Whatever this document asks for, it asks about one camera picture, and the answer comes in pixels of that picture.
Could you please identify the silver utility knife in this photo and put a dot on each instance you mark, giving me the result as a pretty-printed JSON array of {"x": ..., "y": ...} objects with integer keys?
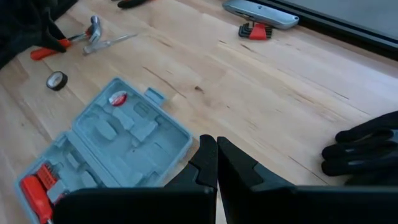
[{"x": 261, "y": 14}]

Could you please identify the black tape roll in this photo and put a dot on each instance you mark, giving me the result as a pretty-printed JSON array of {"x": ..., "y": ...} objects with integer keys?
[{"x": 64, "y": 81}]

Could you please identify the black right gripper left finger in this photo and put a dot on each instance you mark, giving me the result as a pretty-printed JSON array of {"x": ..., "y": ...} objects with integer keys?
[{"x": 186, "y": 199}]

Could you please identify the red socket bit holder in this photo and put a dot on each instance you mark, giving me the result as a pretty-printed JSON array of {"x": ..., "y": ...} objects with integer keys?
[{"x": 47, "y": 176}]

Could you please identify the black aluminium frame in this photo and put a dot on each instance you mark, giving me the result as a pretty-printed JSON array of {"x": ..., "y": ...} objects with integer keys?
[{"x": 357, "y": 35}]

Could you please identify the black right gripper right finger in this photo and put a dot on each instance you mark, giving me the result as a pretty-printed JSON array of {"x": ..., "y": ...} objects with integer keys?
[{"x": 267, "y": 202}]

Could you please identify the grey plastic tool case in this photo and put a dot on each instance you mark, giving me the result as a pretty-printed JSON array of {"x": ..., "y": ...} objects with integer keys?
[{"x": 130, "y": 137}]

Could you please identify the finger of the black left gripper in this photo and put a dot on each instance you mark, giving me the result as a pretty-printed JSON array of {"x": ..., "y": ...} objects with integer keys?
[{"x": 53, "y": 35}]

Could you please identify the red hex key set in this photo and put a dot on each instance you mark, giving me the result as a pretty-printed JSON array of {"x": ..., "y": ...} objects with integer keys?
[{"x": 258, "y": 32}]

